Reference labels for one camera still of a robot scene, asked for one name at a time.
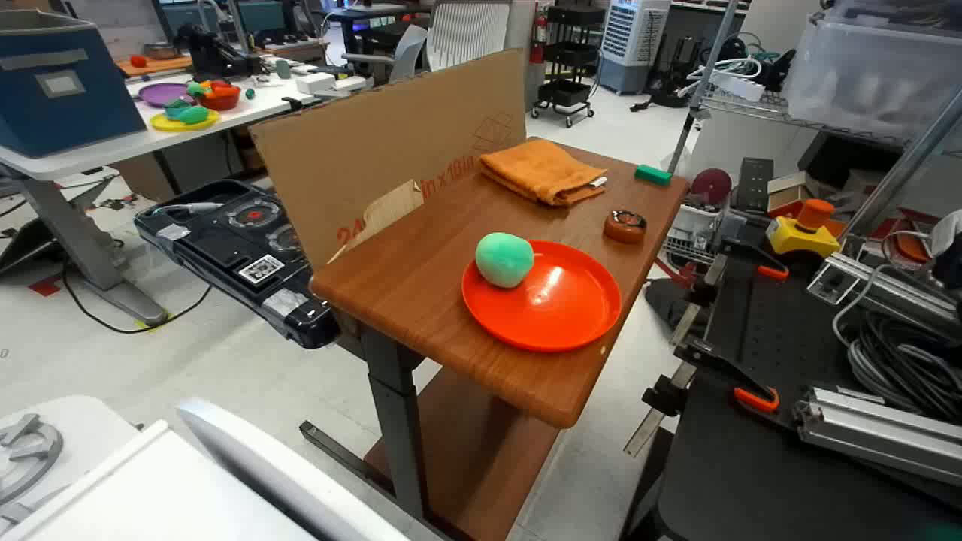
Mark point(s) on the green plush ball toy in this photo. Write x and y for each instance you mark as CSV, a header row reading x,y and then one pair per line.
x,y
504,259

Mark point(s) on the orange round plate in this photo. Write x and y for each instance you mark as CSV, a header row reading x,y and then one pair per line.
x,y
562,305

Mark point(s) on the yellow plate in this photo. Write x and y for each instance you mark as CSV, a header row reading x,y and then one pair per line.
x,y
184,120

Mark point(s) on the purple plate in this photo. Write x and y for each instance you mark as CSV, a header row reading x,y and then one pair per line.
x,y
161,94

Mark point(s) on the wooden height-adjustable table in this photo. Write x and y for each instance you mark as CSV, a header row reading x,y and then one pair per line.
x,y
467,418

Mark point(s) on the folded orange cloth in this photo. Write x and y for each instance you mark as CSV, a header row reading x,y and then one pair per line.
x,y
542,174

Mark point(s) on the cardboard back panel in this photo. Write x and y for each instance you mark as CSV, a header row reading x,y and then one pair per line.
x,y
333,163

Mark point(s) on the green rectangular block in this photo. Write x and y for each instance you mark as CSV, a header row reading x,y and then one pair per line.
x,y
653,176

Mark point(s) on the black perforated breadboard table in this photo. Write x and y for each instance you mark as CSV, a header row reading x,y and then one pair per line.
x,y
737,476

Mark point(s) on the yellow emergency stop box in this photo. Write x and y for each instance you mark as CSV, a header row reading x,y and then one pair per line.
x,y
808,229

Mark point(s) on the blue storage bin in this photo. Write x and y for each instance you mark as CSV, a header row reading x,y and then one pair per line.
x,y
59,86

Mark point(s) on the clear plastic storage box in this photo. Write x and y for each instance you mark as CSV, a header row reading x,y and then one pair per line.
x,y
878,66

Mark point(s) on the black wire cart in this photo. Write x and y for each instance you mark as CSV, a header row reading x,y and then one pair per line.
x,y
566,47

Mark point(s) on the orange-handled clamp near button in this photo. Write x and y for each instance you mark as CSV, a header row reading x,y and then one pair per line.
x,y
766,265

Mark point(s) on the orange-handled clamp near plate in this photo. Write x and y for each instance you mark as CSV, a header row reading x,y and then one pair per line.
x,y
745,390

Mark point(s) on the aluminium extrusion rail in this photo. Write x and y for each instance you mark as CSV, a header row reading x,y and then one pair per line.
x,y
883,433

